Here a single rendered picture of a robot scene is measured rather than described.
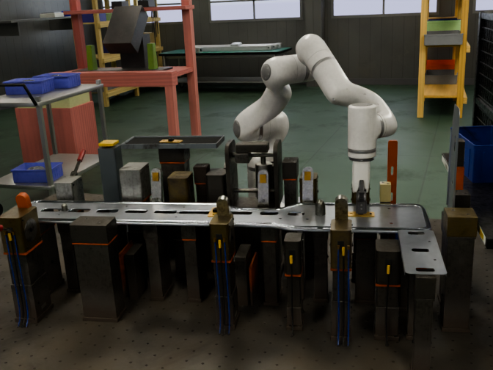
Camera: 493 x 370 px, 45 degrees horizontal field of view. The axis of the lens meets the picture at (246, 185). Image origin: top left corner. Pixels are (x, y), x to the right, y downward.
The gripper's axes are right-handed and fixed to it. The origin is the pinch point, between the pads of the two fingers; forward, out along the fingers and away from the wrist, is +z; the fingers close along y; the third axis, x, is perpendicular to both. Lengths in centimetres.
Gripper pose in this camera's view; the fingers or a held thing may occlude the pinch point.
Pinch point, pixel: (361, 205)
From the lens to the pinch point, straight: 189.6
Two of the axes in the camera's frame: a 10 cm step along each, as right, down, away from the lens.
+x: 9.8, 0.1, -1.8
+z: 0.5, 9.5, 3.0
